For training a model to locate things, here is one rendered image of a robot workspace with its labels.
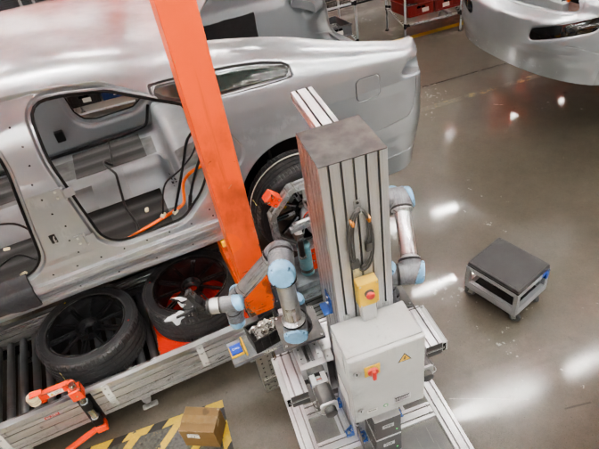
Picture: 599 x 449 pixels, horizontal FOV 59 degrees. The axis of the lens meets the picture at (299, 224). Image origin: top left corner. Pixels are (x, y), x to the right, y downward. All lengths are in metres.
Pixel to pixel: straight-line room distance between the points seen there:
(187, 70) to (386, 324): 1.35
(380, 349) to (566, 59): 3.27
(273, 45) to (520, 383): 2.50
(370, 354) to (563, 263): 2.46
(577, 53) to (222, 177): 3.15
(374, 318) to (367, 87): 1.61
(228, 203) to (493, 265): 1.89
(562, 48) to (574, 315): 2.08
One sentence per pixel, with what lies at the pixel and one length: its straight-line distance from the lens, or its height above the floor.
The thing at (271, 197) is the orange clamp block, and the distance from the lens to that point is 3.18.
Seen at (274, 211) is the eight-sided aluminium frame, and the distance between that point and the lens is 3.26.
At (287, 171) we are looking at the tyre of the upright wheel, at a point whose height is 1.17.
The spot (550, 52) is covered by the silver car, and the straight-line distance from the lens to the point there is 4.88.
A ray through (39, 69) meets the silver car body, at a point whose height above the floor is 2.02.
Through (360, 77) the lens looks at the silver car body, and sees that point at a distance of 3.36.
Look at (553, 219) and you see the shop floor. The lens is 4.74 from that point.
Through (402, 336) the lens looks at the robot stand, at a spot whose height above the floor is 1.23.
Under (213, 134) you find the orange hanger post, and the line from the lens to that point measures 2.52.
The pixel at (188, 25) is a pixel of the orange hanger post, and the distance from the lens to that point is 2.32.
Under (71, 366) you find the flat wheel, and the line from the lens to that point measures 3.58.
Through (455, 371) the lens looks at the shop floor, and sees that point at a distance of 3.64.
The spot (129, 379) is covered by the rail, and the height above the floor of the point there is 0.34.
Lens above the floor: 3.03
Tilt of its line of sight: 41 degrees down
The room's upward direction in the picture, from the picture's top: 10 degrees counter-clockwise
